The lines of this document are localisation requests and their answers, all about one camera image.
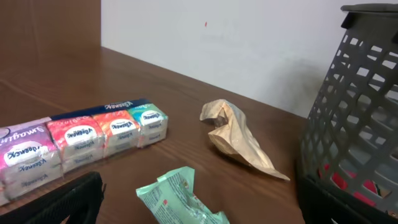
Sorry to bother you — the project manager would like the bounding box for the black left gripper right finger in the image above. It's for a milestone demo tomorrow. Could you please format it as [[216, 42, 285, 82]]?
[[297, 176, 397, 224]]

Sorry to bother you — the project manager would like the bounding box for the crumpled beige paper pouch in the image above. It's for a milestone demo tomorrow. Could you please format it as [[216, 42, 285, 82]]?
[[200, 99, 290, 181]]

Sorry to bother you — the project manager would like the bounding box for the grey plastic lattice basket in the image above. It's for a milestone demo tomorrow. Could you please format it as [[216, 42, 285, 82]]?
[[295, 2, 398, 224]]

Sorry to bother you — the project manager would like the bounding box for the mint green packet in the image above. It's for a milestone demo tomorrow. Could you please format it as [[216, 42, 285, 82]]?
[[136, 166, 229, 224]]

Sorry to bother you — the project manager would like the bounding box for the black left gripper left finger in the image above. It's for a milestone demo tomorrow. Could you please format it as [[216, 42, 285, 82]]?
[[1, 172, 105, 224]]

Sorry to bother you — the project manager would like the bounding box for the Kleenex tissue multipack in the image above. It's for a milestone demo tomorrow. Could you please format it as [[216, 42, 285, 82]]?
[[1, 99, 169, 205]]

